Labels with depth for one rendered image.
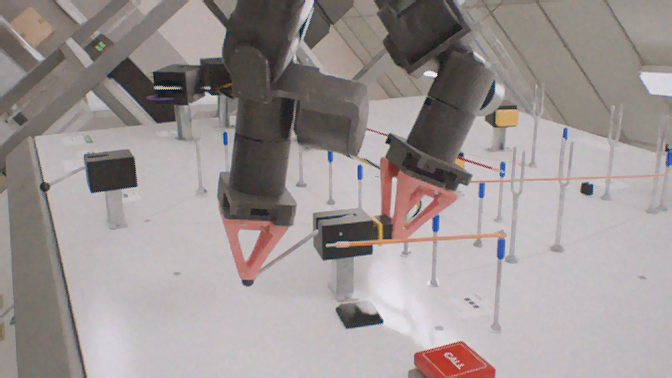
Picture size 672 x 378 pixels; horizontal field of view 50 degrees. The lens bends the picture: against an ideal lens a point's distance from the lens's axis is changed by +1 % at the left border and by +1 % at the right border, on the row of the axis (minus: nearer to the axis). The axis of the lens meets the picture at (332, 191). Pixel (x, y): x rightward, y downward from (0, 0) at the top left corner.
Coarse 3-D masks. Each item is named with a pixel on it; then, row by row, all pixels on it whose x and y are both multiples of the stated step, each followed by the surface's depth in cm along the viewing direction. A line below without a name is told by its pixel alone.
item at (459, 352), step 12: (432, 348) 61; (444, 348) 61; (456, 348) 61; (468, 348) 61; (420, 360) 60; (432, 360) 60; (444, 360) 60; (456, 360) 60; (468, 360) 60; (480, 360) 60; (432, 372) 58; (444, 372) 58; (456, 372) 58; (468, 372) 58; (480, 372) 58; (492, 372) 58
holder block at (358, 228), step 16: (352, 208) 78; (320, 224) 74; (336, 224) 74; (352, 224) 74; (368, 224) 75; (320, 240) 75; (336, 240) 74; (352, 240) 75; (320, 256) 76; (336, 256) 75; (352, 256) 76
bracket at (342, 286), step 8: (336, 264) 77; (344, 264) 77; (352, 264) 77; (336, 272) 77; (344, 272) 77; (352, 272) 77; (336, 280) 77; (344, 280) 79; (352, 280) 78; (336, 288) 78; (344, 288) 78; (352, 288) 78; (336, 296) 77; (344, 296) 77; (352, 296) 77
